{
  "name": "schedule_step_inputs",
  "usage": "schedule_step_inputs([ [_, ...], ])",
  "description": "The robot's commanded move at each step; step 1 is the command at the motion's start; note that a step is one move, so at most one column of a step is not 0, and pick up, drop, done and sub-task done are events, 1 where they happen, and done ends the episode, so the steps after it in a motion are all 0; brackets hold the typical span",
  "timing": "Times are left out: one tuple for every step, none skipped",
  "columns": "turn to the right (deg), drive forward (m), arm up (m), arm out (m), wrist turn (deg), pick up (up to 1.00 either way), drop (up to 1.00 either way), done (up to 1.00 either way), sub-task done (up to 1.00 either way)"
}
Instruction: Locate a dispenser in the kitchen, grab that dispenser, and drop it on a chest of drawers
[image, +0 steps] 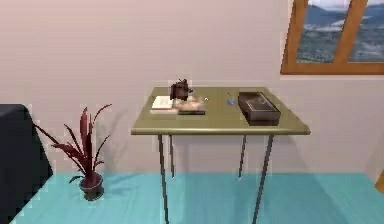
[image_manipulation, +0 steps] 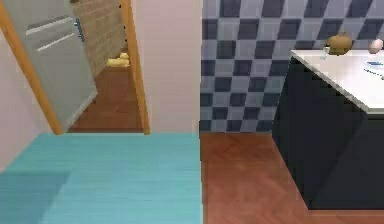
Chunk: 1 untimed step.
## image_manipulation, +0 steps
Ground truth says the yellow object on floor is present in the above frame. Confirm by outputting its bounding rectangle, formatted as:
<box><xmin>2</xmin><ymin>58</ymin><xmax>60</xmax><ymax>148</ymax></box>
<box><xmin>106</xmin><ymin>52</ymin><xmax>131</xmax><ymax>68</ymax></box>

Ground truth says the dark counter with white top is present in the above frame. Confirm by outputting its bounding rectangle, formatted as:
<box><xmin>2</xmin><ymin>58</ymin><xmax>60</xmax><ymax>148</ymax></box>
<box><xmin>271</xmin><ymin>49</ymin><xmax>384</xmax><ymax>211</ymax></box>

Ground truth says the grey room door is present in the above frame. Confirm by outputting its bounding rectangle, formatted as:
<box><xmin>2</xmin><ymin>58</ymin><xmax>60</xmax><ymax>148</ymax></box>
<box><xmin>2</xmin><ymin>0</ymin><xmax>99</xmax><ymax>132</ymax></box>

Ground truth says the pink egg-shaped object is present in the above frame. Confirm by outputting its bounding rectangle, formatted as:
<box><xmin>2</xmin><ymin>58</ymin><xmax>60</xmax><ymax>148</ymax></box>
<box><xmin>368</xmin><ymin>38</ymin><xmax>384</xmax><ymax>55</ymax></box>

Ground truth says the blue door handle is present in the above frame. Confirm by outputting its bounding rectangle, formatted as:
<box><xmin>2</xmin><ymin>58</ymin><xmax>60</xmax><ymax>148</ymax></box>
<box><xmin>75</xmin><ymin>18</ymin><xmax>86</xmax><ymax>43</ymax></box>

